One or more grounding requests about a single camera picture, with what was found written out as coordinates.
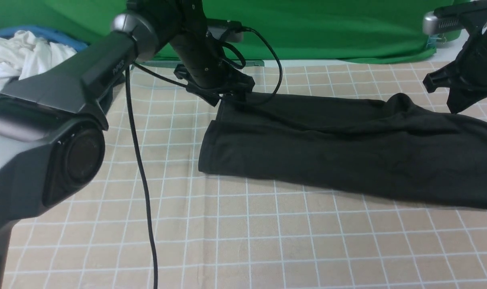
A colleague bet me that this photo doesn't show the green backdrop cloth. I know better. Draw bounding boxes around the green backdrop cloth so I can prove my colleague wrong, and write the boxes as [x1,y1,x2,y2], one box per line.
[0,0,458,64]

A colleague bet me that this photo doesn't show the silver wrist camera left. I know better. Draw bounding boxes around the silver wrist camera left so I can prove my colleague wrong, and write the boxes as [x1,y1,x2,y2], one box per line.
[207,18,244,43]

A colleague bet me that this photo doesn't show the dark gray long-sleeve top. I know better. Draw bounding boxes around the dark gray long-sleeve top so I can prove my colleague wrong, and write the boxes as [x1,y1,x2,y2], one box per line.
[198,93,487,209]

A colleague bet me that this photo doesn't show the white crumpled garment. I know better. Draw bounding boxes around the white crumpled garment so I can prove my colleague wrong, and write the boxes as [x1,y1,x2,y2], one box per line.
[0,31,77,91]

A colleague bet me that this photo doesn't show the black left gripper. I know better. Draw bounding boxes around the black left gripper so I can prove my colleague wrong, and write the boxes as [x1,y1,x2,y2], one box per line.
[171,24,255,107]

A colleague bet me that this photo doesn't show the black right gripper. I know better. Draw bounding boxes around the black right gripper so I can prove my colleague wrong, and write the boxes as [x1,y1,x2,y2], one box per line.
[422,0,487,114]

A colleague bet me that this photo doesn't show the blue binder clip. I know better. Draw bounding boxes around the blue binder clip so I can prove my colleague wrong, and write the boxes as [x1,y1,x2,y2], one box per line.
[426,34,447,49]

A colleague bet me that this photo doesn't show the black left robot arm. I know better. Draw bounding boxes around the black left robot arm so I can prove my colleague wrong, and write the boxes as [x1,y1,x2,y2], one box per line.
[0,0,241,288]

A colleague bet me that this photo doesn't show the blue crumpled garment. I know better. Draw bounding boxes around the blue crumpled garment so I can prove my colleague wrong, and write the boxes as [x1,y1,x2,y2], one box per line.
[0,25,89,52]

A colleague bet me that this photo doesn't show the beige grid tablecloth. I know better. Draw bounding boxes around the beige grid tablecloth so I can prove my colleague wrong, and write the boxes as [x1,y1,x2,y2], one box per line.
[3,69,487,289]

